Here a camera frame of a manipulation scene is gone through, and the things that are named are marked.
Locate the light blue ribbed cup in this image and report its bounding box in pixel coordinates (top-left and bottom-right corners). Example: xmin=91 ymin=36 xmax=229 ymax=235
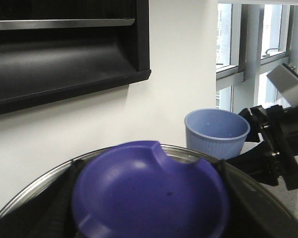
xmin=184 ymin=109 xmax=250 ymax=159

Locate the black range hood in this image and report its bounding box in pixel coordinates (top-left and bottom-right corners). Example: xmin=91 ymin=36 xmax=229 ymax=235
xmin=0 ymin=0 xmax=151 ymax=115

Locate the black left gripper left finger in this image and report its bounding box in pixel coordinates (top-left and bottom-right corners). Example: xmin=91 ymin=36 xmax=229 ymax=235
xmin=0 ymin=160 xmax=86 ymax=238

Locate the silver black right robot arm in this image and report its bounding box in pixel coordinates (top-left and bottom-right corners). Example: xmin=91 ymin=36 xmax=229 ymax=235
xmin=227 ymin=63 xmax=298 ymax=190

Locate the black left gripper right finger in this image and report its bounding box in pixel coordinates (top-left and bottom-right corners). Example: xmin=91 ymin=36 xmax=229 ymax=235
xmin=215 ymin=160 xmax=298 ymax=238

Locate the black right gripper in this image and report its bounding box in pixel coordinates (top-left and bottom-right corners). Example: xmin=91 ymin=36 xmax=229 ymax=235
xmin=225 ymin=104 xmax=298 ymax=191

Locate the white framed window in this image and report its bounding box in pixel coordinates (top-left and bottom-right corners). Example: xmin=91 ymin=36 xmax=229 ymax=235
xmin=216 ymin=0 xmax=298 ymax=113

